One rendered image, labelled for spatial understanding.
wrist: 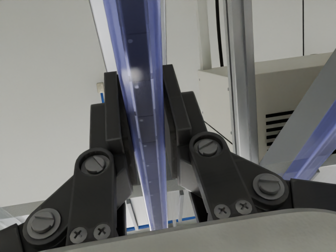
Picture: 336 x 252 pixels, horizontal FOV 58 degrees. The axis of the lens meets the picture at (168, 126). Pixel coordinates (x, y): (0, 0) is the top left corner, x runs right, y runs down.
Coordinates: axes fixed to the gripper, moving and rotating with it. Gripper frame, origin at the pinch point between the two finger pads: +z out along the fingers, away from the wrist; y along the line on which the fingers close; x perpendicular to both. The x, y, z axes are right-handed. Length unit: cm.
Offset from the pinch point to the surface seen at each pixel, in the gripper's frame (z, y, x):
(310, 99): 19.2, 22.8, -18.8
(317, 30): 166, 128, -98
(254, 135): 29, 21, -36
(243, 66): 36.5, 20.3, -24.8
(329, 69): 18.3, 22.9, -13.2
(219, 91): 51, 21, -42
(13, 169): 125, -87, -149
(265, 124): 39, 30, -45
